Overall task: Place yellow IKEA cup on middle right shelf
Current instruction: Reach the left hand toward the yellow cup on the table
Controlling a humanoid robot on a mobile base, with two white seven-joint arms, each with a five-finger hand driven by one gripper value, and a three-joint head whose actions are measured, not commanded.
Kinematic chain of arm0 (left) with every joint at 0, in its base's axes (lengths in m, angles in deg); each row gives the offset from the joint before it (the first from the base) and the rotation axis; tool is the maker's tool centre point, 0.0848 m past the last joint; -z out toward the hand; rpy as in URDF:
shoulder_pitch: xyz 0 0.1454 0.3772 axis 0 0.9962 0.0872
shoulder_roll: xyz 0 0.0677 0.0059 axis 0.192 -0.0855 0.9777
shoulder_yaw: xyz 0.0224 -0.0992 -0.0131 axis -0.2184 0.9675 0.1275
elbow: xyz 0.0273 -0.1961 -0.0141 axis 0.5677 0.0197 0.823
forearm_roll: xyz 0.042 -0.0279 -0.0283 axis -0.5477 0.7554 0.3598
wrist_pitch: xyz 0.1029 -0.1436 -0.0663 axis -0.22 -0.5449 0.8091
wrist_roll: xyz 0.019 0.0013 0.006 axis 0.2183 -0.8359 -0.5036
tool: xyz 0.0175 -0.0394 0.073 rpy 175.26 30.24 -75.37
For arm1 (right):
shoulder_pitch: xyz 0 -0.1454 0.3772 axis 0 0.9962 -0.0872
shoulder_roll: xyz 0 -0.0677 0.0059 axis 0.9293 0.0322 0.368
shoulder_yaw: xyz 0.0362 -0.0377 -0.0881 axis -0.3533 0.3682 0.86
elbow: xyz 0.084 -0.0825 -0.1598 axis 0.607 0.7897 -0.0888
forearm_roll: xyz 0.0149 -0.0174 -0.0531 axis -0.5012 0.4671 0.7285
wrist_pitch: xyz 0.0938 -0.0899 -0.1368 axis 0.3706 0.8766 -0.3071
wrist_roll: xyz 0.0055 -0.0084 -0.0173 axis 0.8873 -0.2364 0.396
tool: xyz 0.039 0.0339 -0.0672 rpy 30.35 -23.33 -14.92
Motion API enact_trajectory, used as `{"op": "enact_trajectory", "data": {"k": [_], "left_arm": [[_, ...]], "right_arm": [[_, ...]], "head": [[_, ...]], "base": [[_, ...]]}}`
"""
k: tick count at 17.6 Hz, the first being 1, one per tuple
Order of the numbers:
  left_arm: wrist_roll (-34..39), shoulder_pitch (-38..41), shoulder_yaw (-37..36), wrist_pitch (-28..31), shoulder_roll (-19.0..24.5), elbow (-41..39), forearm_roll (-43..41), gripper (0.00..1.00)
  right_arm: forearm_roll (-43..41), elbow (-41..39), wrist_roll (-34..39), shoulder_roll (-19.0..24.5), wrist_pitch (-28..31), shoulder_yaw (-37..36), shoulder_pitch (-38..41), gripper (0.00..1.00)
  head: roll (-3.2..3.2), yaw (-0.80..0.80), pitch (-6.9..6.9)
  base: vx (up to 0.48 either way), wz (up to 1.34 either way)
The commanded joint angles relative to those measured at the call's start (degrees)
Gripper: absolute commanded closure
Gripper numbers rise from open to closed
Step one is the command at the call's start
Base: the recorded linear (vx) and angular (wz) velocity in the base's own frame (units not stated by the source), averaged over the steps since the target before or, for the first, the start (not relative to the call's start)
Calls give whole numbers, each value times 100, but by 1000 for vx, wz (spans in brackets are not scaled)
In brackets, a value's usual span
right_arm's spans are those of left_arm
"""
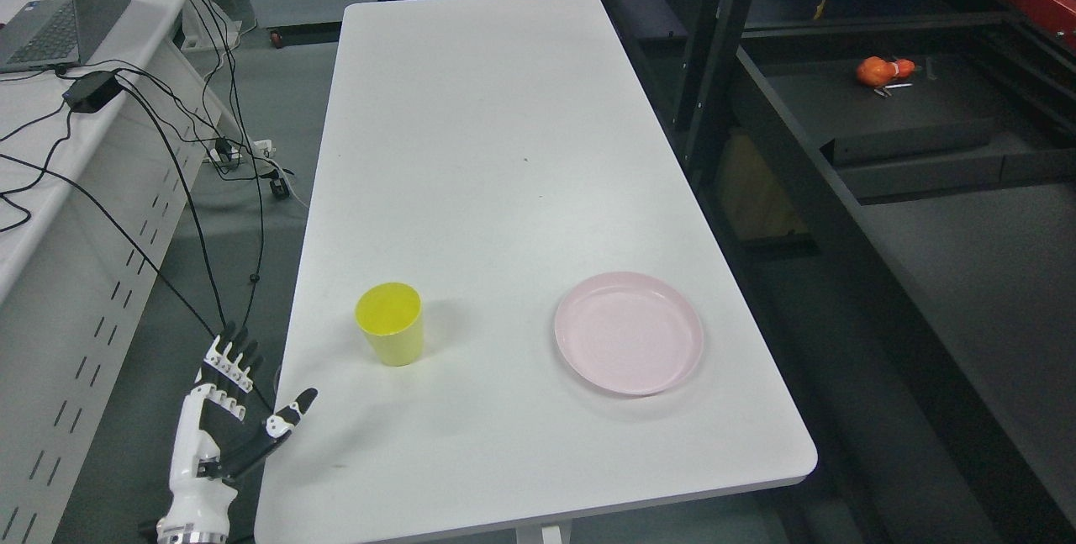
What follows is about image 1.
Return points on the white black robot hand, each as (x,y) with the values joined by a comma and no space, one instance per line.
(215,446)

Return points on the yellow plastic cup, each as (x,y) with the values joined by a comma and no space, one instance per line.
(390,316)

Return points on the black metal shelf rack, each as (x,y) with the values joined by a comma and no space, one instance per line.
(907,249)

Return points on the white side desk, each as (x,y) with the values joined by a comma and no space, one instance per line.
(96,200)

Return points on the white power strip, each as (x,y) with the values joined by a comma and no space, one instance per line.
(223,152)

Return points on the white table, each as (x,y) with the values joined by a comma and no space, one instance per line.
(493,154)

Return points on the black power adapter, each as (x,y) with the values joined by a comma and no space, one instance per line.
(91,92)

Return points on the pink plastic plate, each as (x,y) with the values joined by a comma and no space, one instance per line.
(628,333)

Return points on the grey laptop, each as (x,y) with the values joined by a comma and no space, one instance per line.
(46,33)

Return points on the orange toy object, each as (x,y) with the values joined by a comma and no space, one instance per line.
(877,72)

